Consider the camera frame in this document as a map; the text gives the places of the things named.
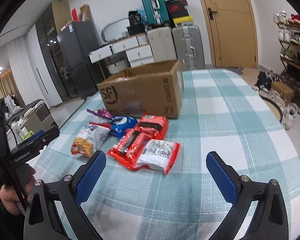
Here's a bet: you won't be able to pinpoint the white noodle snack packet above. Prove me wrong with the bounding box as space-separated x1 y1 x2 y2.
70 124 111 159

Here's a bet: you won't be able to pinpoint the grey door mat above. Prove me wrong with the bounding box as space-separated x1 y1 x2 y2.
224 66 243 74

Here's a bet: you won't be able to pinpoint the pile of loose shoes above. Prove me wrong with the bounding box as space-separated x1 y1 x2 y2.
252 71 299 130

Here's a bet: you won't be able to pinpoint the red packet with white back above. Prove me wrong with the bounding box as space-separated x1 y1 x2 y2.
136 139 181 175

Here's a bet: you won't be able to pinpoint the black storage box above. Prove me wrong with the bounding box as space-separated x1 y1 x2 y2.
126 25 147 37

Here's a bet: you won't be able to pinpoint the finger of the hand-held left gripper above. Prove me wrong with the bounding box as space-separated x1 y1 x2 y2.
20 127 60 153
27 129 45 142

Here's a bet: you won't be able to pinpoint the oval metal hoop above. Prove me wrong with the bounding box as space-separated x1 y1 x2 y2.
101 19 131 43

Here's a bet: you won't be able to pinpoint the dark grey refrigerator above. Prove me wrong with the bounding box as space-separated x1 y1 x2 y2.
56 21 101 101

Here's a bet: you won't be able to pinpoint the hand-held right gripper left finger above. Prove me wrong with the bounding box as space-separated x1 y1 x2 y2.
24 150 107 240

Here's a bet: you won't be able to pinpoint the metal shoe rack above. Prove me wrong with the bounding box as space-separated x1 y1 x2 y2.
275 22 300 126

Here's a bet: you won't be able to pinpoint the brown cardboard box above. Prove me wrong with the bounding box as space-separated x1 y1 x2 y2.
97 60 184 119

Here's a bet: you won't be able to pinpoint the rows of assorted shoes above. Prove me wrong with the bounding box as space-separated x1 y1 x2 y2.
273 10 300 124

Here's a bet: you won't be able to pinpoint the blue cookie packet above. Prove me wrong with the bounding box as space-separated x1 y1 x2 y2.
110 115 138 138

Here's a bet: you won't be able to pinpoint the white drawer desk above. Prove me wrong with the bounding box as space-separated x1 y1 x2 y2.
89 34 156 80

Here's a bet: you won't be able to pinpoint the wooden door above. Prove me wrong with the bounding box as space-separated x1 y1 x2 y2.
194 0 259 69

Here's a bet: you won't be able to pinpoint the black door handle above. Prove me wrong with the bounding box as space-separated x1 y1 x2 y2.
207 7 218 21

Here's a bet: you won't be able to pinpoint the labelled brown carton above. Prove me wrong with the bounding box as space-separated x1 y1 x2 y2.
60 21 74 32

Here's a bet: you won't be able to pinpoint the dark glass cabinet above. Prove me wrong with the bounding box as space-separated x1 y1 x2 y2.
35 2 73 106

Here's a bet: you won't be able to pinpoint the small red snack packet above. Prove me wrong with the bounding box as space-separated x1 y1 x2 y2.
89 121 113 129

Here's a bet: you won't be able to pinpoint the beige suitcase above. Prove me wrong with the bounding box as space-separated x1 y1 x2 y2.
146 26 178 63

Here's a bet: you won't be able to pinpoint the silver suitcase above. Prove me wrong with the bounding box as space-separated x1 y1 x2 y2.
171 25 206 72

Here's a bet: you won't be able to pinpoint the plain black shoe box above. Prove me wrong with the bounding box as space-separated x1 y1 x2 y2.
168 11 191 20

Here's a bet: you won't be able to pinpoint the white curtain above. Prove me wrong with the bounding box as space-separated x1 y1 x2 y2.
6 34 44 111

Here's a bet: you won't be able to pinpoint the red packet with dark window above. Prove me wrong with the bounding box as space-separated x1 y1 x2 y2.
107 127 153 171
137 114 169 140

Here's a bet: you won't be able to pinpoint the black bag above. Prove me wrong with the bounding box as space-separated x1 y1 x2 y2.
128 10 147 27

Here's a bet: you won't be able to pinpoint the teal suitcase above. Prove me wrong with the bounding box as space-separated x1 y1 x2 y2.
139 0 171 27

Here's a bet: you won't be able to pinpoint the woven laundry basket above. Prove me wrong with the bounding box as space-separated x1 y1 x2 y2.
106 57 128 75

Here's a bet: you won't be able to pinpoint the blue plastic bag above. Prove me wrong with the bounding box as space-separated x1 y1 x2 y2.
136 8 148 23

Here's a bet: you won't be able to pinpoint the folded cardboard sheets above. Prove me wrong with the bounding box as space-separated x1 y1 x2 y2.
79 4 92 22

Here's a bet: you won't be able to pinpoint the grey floor appliance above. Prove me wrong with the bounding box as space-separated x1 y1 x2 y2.
22 99 56 132

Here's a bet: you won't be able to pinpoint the small brown carton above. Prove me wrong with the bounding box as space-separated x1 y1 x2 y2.
271 81 294 103

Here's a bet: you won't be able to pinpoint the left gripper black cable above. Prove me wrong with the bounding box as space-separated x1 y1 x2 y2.
0 120 28 216

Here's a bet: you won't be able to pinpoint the black shoe box red logo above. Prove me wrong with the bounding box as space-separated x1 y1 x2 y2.
166 4 188 13

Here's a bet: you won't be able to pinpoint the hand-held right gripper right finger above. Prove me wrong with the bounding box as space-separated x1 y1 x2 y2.
206 151 290 240

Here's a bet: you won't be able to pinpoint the purple snack packet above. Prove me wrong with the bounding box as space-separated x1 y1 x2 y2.
86 107 114 123

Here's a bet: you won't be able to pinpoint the person's left hand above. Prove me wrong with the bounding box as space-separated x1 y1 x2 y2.
0 166 37 215

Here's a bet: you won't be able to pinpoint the teal checked tablecloth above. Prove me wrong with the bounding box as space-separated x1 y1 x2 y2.
27 69 300 240

